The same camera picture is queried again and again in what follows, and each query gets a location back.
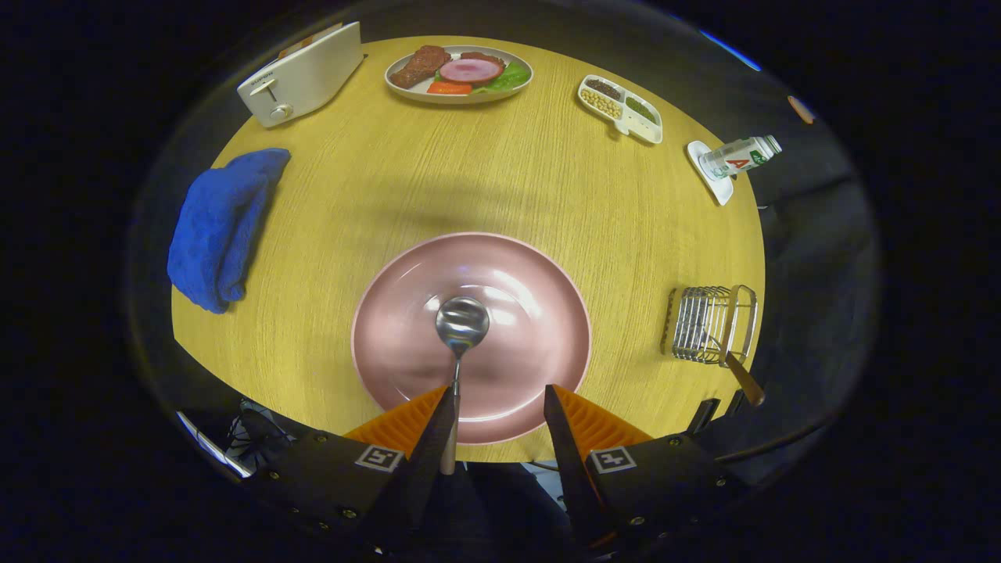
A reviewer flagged pink plate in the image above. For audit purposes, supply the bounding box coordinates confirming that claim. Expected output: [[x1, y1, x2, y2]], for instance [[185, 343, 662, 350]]
[[350, 231, 593, 446]]

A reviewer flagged green lettuce leaf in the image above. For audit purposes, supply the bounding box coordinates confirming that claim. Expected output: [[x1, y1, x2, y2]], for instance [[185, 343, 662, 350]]
[[477, 63, 531, 93]]

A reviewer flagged pink ham slice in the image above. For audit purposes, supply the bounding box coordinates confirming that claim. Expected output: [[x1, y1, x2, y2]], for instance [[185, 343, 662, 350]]
[[439, 58, 504, 84]]

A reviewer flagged white plate of food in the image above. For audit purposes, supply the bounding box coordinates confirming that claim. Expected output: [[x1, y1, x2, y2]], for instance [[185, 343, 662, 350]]
[[384, 45, 534, 105]]

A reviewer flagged white toaster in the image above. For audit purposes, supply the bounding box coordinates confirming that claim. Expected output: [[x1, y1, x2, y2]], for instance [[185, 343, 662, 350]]
[[237, 21, 365, 129]]

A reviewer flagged white divided tray of grains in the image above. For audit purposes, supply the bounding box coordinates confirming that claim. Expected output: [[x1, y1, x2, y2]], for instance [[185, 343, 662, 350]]
[[577, 74, 664, 145]]

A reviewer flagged white bottle with green label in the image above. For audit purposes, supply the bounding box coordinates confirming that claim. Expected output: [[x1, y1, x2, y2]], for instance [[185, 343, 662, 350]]
[[698, 134, 783, 181]]

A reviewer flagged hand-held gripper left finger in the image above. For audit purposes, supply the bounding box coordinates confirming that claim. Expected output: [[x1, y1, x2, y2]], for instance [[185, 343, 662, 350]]
[[242, 385, 461, 552]]

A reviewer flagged long brown meat piece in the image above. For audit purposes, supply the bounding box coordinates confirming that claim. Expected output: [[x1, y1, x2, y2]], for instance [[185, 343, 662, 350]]
[[389, 45, 452, 89]]

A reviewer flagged metal wire cutlery rack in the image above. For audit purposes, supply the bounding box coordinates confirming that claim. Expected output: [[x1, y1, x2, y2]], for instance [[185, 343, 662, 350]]
[[661, 285, 759, 367]]

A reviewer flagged toast slice in toaster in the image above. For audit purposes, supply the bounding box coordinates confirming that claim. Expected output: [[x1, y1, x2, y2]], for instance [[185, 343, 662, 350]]
[[278, 22, 345, 59]]

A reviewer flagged black table edge clamp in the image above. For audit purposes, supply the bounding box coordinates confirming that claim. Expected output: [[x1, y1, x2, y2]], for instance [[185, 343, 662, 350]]
[[688, 399, 720, 435]]

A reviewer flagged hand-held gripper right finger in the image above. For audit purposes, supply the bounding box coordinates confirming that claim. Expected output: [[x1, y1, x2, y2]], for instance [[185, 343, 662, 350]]
[[544, 383, 752, 552]]

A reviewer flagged metal fork with wooden handle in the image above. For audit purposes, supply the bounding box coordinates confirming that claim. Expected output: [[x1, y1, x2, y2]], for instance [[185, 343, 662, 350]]
[[708, 336, 767, 407]]

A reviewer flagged metal spoon with wooden handle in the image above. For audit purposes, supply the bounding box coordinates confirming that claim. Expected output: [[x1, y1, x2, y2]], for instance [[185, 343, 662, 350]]
[[436, 296, 491, 475]]

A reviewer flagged white square coaster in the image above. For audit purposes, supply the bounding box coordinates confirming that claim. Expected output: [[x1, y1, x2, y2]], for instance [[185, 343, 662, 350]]
[[687, 140, 736, 207]]

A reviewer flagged blue towel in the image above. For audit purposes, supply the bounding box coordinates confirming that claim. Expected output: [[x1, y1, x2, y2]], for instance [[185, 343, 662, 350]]
[[167, 148, 292, 314]]

